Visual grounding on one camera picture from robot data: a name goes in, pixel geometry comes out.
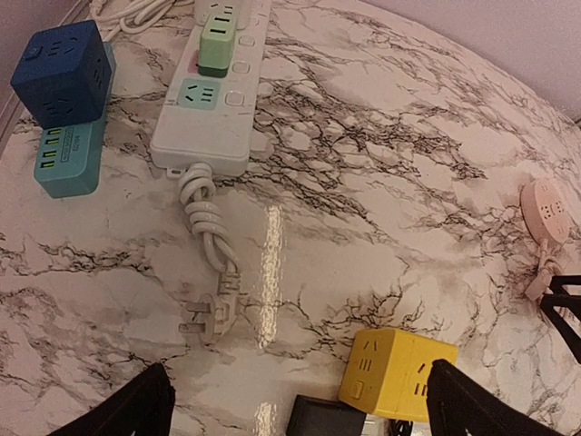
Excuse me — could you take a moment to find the pink round power strip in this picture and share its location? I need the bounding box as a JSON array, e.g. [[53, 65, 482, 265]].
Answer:
[[520, 179, 570, 302]]

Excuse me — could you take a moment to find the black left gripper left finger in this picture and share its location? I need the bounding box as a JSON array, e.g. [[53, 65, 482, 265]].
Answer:
[[50, 362, 175, 436]]

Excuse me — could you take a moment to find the blue cube socket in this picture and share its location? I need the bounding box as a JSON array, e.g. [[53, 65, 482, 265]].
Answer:
[[10, 20, 113, 129]]

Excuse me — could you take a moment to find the white cube socket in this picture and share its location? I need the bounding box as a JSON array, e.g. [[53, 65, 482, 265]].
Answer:
[[193, 0, 253, 30]]

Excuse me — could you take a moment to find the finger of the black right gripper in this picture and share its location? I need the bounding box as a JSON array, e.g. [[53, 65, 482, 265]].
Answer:
[[539, 274, 581, 364]]

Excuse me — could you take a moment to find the yellow cube socket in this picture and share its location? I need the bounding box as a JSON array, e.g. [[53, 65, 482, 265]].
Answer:
[[339, 328, 458, 422]]

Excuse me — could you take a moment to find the green plug adapter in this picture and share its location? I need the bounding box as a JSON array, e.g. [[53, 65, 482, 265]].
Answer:
[[198, 14, 236, 78]]

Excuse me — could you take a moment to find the long white power strip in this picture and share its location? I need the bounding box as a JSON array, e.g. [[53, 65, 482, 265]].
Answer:
[[149, 0, 272, 346]]

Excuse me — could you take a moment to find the black power adapter with cable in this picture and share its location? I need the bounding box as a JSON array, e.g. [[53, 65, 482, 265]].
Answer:
[[285, 393, 414, 436]]

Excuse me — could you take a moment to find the white power strip cable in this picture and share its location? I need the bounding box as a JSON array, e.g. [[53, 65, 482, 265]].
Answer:
[[85, 0, 196, 40]]

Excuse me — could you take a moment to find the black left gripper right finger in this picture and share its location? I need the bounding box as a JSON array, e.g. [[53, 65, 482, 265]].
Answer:
[[427, 360, 557, 436]]

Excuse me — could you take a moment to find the teal power strip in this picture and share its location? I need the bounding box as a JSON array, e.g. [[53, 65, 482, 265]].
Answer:
[[34, 43, 118, 200]]

